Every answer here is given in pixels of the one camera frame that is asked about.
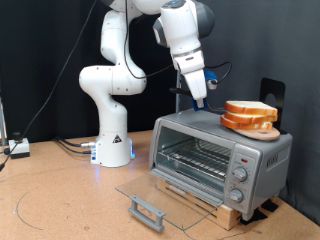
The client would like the metal pole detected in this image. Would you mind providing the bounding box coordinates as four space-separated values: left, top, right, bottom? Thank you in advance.
175 69 183 113

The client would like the metal frame leg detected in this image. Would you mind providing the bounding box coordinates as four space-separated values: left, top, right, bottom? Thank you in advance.
0 96 7 147

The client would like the round wooden board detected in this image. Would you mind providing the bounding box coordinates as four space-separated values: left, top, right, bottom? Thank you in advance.
229 126 281 142

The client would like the glass oven door with handle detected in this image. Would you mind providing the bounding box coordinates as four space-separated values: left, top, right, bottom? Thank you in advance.
115 167 224 233

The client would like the silver toaster oven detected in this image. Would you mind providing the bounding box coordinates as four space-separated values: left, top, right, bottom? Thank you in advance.
148 107 294 222

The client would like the black wedge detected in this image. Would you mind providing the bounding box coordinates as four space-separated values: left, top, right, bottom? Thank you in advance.
239 207 269 226

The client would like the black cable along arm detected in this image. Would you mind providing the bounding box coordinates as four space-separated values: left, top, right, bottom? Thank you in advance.
123 0 233 85

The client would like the wrist camera on blue mount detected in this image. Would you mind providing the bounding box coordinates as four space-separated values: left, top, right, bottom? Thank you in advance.
203 69 219 91

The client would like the black metal bookend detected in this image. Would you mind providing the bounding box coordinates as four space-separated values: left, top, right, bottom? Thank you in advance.
259 77 289 135

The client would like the silver oven knob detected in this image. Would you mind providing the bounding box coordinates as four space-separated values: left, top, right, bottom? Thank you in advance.
227 188 244 204
232 166 248 183

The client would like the emergency stop button box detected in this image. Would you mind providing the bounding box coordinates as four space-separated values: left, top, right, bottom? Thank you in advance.
8 131 31 159

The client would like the grey backdrop curtain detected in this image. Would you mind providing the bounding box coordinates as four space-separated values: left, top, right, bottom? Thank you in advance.
181 0 320 226

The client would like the black backdrop curtain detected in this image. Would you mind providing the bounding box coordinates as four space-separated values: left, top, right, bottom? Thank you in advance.
0 0 183 144

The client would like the wire oven rack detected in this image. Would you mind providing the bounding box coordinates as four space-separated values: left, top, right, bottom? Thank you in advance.
156 137 232 183

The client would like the black hanging cable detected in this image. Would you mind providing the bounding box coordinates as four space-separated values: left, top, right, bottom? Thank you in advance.
0 0 98 172

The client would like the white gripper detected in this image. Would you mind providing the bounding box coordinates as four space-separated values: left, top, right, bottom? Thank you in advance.
182 68 208 108

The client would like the black base cable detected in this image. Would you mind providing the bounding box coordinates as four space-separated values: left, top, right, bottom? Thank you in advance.
53 135 98 149
57 139 94 155

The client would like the wooden block under oven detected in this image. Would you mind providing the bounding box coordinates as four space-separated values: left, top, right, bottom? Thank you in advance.
156 176 243 231

